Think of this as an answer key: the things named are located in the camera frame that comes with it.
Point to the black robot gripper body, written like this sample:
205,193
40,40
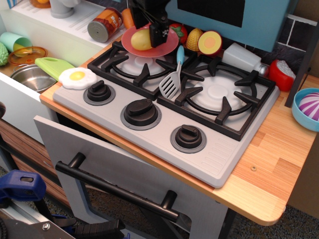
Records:
149,11

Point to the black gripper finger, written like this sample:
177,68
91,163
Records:
158,34

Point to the yellow toy potato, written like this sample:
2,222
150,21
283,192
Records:
141,40

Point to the pink plastic plate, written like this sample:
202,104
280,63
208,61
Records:
164,49

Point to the orange toy carrot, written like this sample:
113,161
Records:
127,18

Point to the red toy strawberry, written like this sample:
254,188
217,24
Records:
181,31

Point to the yellow toy corn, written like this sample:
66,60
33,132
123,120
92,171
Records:
192,40

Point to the toy bean can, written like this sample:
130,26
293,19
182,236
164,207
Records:
105,25

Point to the black left burner grate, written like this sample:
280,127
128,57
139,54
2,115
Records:
138,74

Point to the black burner grate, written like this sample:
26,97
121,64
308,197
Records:
220,96
138,74

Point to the halved toy peach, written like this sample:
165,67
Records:
210,43

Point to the white toy salt shaker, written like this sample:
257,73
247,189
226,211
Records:
239,57

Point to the grey toy faucet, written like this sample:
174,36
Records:
63,8

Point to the black middle stove knob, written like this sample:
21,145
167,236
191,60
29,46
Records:
141,115

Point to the black stove knob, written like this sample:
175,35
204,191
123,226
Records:
141,115
188,139
99,94

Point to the black left stove knob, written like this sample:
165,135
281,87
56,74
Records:
99,94

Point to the toy fried egg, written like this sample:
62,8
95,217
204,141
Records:
77,78

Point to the black right burner grate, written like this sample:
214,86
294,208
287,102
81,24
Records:
220,96

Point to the teal toy microwave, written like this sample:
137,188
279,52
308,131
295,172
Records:
257,23

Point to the green plastic cutting board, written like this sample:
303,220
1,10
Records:
53,66

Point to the grey toy stove top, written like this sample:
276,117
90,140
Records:
203,130

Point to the black right stove knob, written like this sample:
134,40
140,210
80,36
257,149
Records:
188,139

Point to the orange transparent lid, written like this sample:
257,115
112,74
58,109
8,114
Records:
27,55

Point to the steel pot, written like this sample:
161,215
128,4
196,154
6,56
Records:
33,77

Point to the mint green plastic cup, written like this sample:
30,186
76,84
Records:
14,41

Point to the green toy cabbage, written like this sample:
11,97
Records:
3,55

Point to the purple white toy onion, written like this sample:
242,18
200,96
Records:
309,105

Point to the blue plastic bowl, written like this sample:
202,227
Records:
301,118

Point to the grey oven door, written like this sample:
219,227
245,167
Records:
200,216

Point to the blue clamp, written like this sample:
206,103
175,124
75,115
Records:
21,186

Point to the grey spatula blue handle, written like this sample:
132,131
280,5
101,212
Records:
171,83

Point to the black oven door handle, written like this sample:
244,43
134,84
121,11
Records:
163,210

